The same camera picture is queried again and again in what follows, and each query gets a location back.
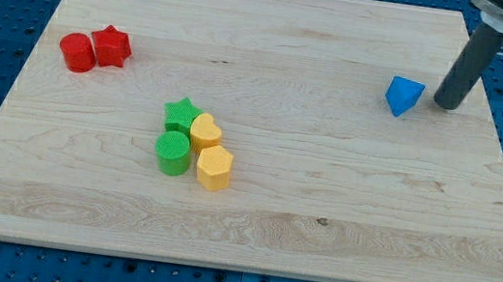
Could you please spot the yellow hexagon block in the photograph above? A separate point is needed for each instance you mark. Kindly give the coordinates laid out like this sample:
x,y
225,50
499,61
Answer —
x,y
214,168

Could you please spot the red star block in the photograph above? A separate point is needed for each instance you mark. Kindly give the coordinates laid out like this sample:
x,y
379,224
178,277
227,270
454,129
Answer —
x,y
112,47

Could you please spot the light wooden board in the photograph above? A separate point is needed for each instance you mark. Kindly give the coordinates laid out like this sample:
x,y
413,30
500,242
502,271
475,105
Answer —
x,y
327,185

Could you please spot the blue triangle block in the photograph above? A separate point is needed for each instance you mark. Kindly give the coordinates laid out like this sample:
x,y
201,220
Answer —
x,y
402,94

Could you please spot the red cylinder block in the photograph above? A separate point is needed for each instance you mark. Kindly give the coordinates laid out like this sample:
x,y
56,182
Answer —
x,y
78,52

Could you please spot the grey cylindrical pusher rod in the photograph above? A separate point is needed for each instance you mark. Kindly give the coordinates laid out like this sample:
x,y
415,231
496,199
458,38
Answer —
x,y
483,45

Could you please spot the yellow heart block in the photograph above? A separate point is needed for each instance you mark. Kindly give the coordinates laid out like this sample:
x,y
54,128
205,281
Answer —
x,y
204,133

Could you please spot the green star block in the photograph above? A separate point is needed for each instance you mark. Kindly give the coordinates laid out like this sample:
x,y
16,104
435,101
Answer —
x,y
180,115

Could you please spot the green cylinder block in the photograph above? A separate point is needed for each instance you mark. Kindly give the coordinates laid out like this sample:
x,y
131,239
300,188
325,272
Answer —
x,y
172,150

